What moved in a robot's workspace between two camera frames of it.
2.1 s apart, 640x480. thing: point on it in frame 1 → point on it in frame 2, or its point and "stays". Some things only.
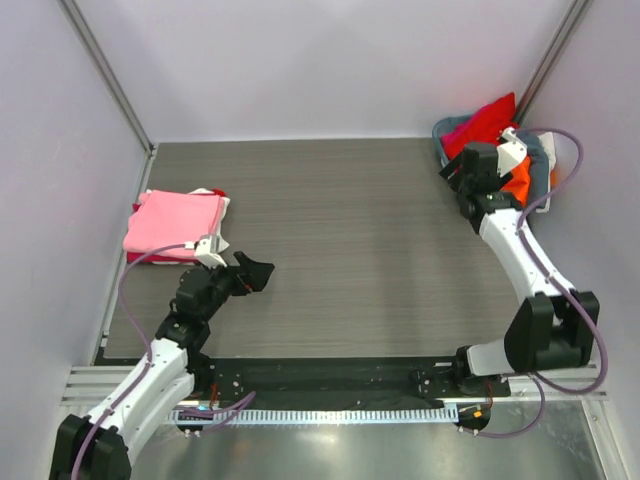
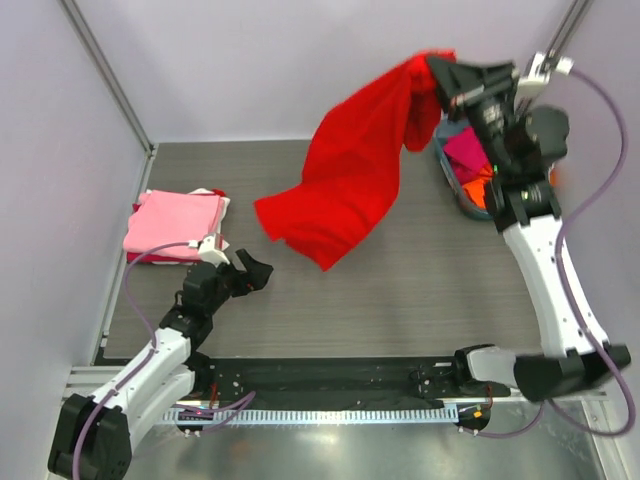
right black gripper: [460, 177] → [476, 91]
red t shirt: [484, 126] → [351, 165]
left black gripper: [256, 276] stays
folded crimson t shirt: [174, 259] stays
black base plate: [338, 383] stays
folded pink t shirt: [168, 218] stays
